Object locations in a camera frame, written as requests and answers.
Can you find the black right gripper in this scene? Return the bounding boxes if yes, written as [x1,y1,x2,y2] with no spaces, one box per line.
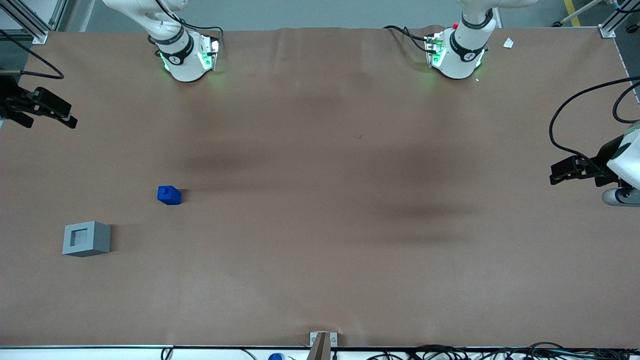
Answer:
[0,74,79,130]

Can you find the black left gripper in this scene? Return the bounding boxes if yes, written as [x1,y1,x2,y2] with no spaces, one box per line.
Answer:
[549,134,626,189]

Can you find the blue plastic block part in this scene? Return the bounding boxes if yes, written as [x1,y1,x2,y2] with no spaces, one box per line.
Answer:
[157,185,182,206]

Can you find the gray square socket base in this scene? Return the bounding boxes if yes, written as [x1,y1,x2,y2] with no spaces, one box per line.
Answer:
[62,221,111,258]

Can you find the brown table mat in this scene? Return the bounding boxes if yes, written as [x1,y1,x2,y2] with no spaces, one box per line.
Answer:
[0,25,640,349]

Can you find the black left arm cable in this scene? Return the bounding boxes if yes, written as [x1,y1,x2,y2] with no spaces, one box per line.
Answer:
[549,75,640,171]

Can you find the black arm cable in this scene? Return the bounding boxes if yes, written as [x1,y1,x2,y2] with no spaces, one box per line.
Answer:
[0,29,65,80]
[549,75,640,171]

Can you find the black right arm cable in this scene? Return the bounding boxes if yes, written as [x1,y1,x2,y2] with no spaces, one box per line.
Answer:
[0,29,65,80]

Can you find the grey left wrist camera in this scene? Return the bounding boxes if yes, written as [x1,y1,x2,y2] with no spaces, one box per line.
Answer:
[601,187,640,208]

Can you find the aluminium frame post with foot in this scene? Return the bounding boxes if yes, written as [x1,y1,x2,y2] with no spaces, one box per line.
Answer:
[0,0,69,45]
[598,0,640,39]

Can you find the black base cable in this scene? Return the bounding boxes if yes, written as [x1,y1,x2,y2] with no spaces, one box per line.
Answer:
[155,0,224,51]
[383,25,432,54]

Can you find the black cable tangle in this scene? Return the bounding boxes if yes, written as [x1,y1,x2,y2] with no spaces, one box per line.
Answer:
[367,342,640,360]

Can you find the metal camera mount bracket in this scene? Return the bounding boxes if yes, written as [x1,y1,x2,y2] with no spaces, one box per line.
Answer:
[306,331,339,360]

